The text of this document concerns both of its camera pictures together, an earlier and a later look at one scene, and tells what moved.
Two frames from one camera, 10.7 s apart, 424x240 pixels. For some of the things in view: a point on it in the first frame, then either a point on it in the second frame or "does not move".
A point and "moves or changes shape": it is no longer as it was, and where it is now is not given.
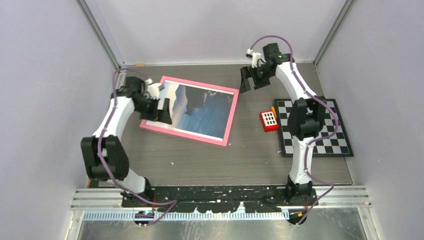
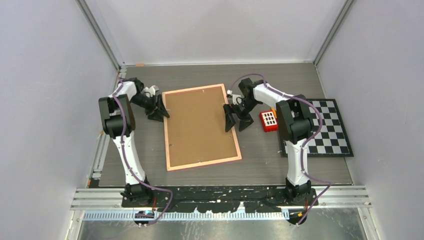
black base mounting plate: (220, 199) does not move
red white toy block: (269, 122) does not move
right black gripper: (247, 72) to (229, 119)
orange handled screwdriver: (273, 110) does not move
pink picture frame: (170, 128) moves or changes shape
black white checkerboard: (338, 146) does not move
